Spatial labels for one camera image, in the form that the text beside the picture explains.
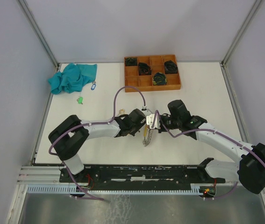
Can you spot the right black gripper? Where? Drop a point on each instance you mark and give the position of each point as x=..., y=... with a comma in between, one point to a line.
x=162, y=129

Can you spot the key with yellow framed tag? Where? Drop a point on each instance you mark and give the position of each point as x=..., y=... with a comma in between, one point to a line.
x=121, y=112

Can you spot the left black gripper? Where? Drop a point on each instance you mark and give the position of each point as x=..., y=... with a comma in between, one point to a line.
x=139, y=125

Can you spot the white cable duct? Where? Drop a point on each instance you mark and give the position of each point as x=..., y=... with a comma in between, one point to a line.
x=73, y=190

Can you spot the rolled dark fabric green pattern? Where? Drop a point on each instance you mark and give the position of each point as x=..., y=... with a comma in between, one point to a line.
x=159, y=79

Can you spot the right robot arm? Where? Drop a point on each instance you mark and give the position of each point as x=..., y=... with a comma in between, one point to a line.
x=247, y=165

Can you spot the rolled dark fabric red pattern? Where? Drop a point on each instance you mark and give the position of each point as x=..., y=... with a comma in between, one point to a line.
x=144, y=69

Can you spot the right aluminium frame post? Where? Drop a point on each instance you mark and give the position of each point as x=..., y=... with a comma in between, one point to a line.
x=241, y=31

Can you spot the left aluminium frame post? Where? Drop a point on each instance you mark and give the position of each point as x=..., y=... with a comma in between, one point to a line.
x=29, y=15

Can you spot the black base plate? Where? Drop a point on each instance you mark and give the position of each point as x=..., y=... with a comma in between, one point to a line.
x=144, y=177

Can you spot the key with blue tag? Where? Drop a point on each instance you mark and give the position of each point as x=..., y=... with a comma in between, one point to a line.
x=93, y=85

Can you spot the rolled dark fabric right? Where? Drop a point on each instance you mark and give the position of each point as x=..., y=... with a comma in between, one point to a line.
x=170, y=67

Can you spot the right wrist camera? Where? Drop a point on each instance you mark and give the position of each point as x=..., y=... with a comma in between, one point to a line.
x=152, y=121

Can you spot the teal cloth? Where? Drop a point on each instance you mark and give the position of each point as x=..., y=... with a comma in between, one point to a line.
x=73, y=78

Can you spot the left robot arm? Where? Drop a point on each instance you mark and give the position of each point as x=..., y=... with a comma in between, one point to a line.
x=68, y=138

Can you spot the aluminium frame post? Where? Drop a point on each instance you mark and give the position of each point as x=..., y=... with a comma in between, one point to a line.
x=241, y=31
x=29, y=15

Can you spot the rolled dark fabric far left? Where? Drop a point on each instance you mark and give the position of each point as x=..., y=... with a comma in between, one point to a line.
x=131, y=61

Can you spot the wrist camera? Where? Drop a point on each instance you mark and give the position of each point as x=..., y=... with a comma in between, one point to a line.
x=152, y=121
x=146, y=111

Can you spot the metal keyring organizer yellow handle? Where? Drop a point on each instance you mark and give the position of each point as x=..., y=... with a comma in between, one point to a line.
x=147, y=135

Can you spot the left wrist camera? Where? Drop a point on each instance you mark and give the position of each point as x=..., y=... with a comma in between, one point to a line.
x=146, y=111

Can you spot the key with green tag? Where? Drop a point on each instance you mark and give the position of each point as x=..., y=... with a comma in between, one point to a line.
x=80, y=100

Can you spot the wooden compartment tray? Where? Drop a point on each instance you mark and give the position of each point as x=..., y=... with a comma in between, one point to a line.
x=144, y=83

